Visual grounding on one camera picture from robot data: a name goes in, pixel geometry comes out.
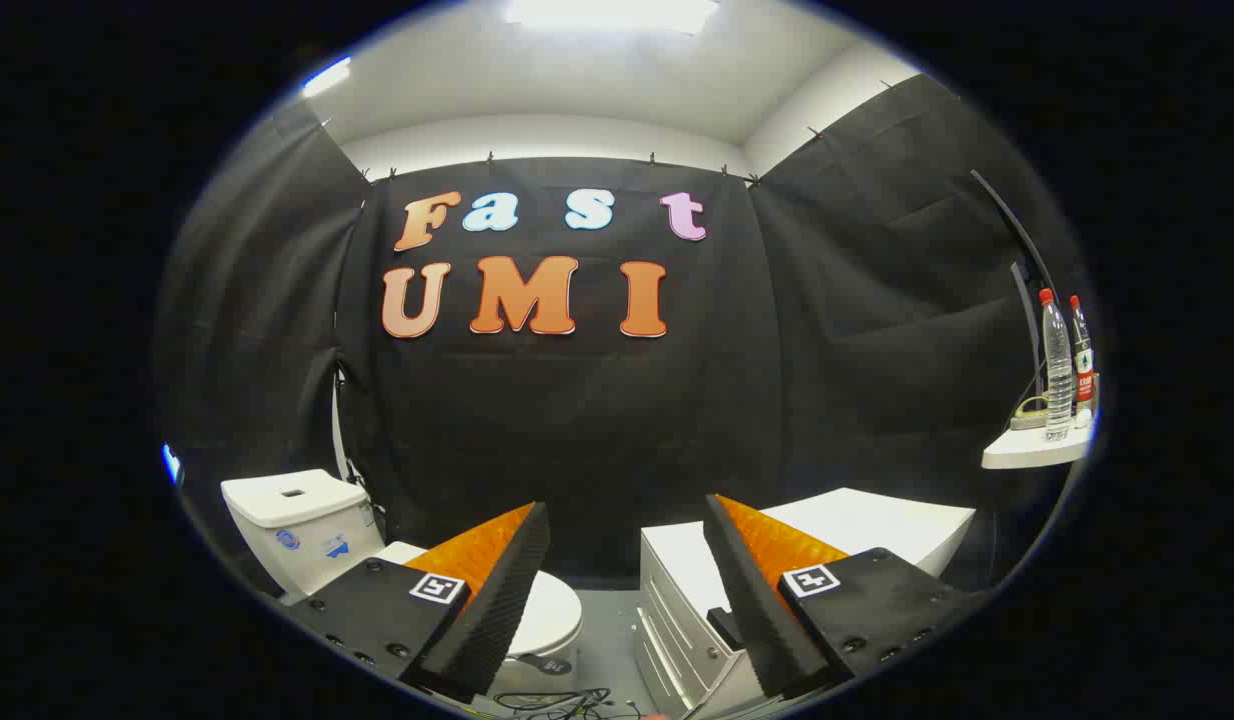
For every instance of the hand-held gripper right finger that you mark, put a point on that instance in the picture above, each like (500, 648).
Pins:
(752, 600)

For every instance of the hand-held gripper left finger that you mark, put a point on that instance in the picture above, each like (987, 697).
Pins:
(502, 600)

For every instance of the white toilet lid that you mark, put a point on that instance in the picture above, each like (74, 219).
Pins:
(552, 615)

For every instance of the white toilet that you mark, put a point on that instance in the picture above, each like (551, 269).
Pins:
(297, 520)

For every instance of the black block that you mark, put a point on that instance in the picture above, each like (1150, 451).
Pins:
(724, 627)

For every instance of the white drawer cabinet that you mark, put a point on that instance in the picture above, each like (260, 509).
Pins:
(677, 580)

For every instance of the black backdrop cloth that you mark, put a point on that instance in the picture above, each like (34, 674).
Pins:
(597, 430)

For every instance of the clear water bottle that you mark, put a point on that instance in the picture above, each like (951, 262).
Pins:
(1057, 370)

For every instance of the red label water bottle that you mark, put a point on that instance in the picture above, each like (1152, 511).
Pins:
(1083, 370)

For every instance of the black curved pole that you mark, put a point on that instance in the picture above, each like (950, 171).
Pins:
(1017, 230)

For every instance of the small ceiling light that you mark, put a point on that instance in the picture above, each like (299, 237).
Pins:
(327, 77)

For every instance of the large ceiling light panel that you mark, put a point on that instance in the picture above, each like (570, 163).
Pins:
(612, 14)

